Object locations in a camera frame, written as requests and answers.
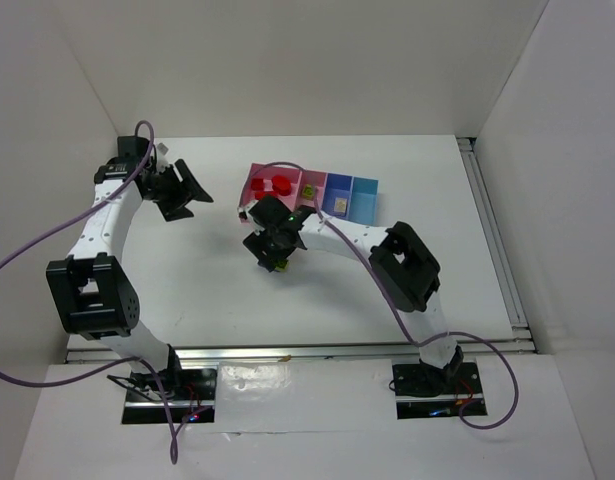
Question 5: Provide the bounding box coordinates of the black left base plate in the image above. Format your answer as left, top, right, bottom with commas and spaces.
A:
117, 367, 218, 425

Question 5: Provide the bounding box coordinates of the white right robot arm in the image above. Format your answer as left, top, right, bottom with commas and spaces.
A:
238, 195, 463, 397

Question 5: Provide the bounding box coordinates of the aluminium front rail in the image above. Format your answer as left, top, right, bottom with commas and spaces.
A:
65, 338, 537, 364

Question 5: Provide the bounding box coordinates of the small red lego brick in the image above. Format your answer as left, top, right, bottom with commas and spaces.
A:
250, 178, 265, 192

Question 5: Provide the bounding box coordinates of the dark blue container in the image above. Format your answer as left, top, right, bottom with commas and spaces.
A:
321, 173, 353, 218

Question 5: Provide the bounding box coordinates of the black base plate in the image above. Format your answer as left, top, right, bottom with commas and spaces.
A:
388, 362, 487, 420
117, 367, 218, 425

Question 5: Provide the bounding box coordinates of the white lego brick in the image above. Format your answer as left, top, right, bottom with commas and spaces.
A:
334, 198, 347, 214

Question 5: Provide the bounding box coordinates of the light blue container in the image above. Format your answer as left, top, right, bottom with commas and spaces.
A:
348, 177, 379, 226

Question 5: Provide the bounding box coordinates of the green lego brick with studs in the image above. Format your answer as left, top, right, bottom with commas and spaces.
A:
301, 184, 315, 200

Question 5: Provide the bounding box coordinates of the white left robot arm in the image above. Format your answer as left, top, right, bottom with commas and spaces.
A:
46, 135, 213, 394

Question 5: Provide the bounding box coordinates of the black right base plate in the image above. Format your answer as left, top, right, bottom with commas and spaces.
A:
388, 362, 487, 420

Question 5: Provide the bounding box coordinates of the small pink container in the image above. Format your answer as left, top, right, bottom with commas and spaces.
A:
296, 170, 328, 208

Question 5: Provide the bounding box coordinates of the aluminium side rail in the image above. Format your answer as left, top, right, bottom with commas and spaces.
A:
456, 137, 535, 351

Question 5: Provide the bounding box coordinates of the green lego plate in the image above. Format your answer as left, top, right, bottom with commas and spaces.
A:
274, 259, 289, 272

